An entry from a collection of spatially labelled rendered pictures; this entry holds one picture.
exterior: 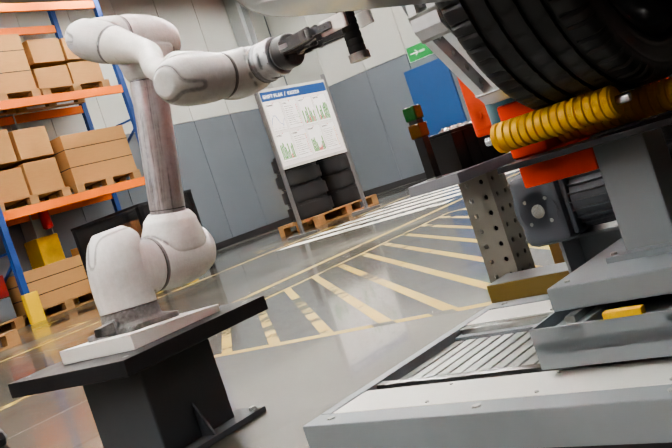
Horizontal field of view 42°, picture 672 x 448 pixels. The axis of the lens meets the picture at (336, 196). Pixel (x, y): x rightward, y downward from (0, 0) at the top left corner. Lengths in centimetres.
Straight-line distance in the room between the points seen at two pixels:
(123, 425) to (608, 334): 131
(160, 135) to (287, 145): 851
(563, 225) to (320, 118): 965
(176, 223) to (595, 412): 137
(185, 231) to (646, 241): 128
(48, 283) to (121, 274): 1006
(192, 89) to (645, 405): 105
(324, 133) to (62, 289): 415
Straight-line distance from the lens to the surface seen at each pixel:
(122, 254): 233
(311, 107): 1153
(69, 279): 1255
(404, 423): 166
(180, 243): 243
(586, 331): 157
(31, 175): 1264
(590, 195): 204
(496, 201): 253
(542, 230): 209
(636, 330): 154
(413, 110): 237
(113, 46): 228
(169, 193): 246
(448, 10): 150
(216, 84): 186
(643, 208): 169
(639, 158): 167
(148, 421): 228
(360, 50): 177
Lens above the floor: 54
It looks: 1 degrees down
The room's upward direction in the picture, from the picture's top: 18 degrees counter-clockwise
